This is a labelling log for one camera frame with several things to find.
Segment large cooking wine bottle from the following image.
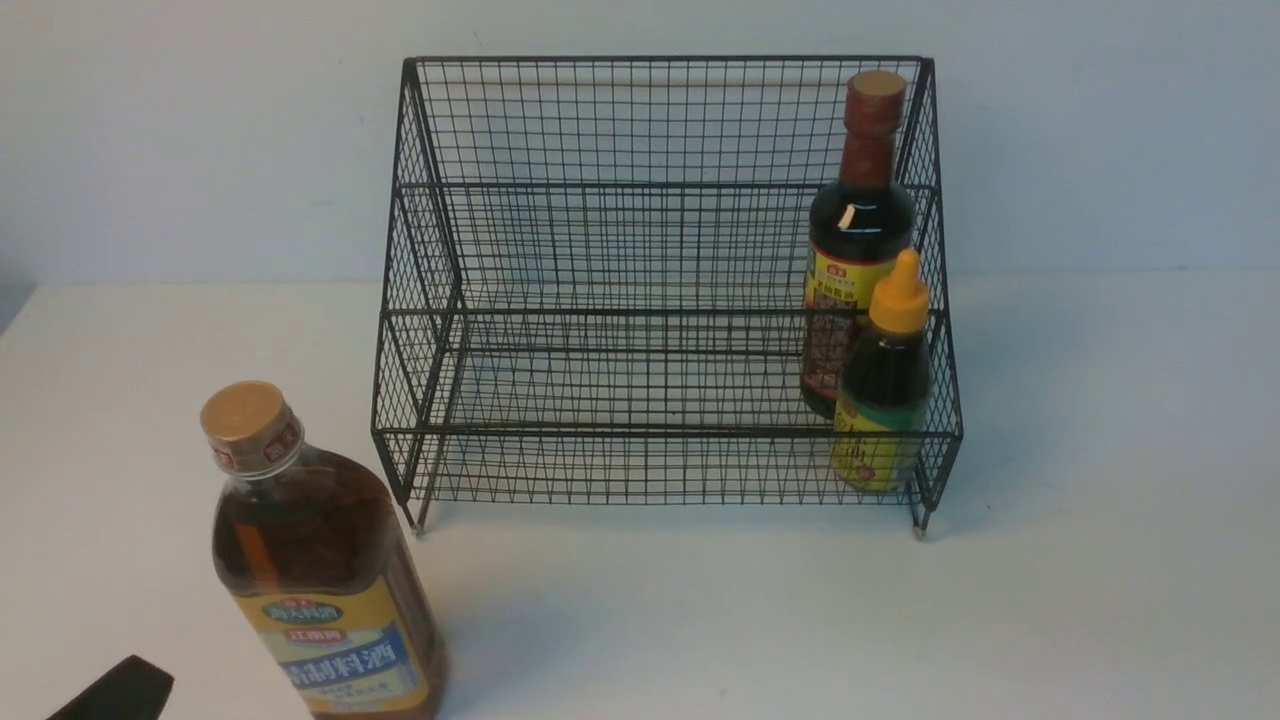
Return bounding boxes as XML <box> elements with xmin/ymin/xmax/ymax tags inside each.
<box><xmin>200</xmin><ymin>380</ymin><xmax>448</xmax><ymax>719</ymax></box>

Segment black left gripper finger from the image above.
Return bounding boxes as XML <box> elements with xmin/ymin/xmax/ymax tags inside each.
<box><xmin>49</xmin><ymin>655</ymin><xmax>175</xmax><ymax>720</ymax></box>

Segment black wire mesh rack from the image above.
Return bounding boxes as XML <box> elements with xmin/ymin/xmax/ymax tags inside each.
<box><xmin>372</xmin><ymin>55</ymin><xmax>963</xmax><ymax>538</ymax></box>

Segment dark soy sauce bottle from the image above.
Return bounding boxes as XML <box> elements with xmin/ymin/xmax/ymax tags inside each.
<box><xmin>799</xmin><ymin>70</ymin><xmax>915</xmax><ymax>420</ymax></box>

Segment small yellow-capped sauce bottle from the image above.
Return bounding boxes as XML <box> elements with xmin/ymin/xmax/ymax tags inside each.
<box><xmin>831</xmin><ymin>249</ymin><xmax>931</xmax><ymax>495</ymax></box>

